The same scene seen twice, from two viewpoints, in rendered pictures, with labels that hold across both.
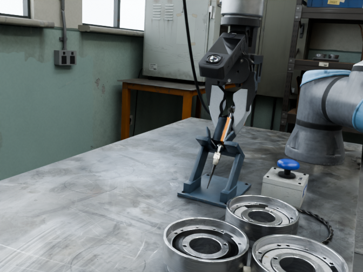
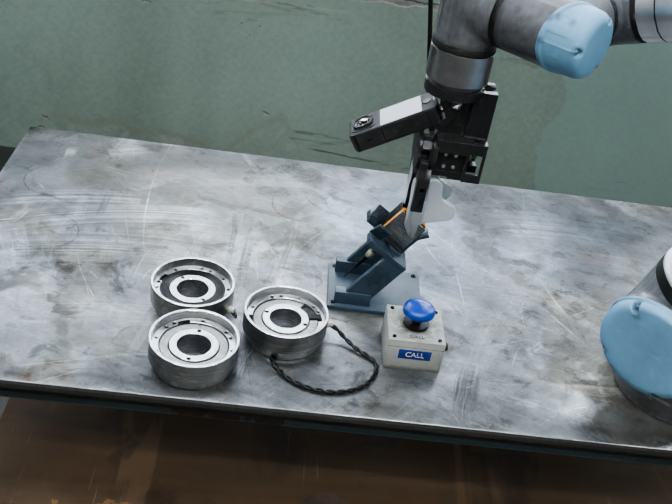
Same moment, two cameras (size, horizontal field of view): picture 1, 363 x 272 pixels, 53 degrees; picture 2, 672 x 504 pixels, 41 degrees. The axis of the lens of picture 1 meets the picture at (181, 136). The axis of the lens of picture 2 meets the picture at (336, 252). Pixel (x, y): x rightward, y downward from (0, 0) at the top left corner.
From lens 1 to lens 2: 1.01 m
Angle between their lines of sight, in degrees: 57
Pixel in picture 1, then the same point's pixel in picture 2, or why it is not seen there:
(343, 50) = not seen: outside the picture
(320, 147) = not seen: hidden behind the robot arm
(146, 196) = (305, 245)
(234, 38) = (420, 105)
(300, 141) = not seen: hidden behind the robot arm
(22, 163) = (587, 158)
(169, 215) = (273, 269)
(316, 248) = (232, 354)
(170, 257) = (158, 273)
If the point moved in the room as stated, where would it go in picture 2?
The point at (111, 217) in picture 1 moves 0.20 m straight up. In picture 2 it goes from (235, 237) to (247, 111)
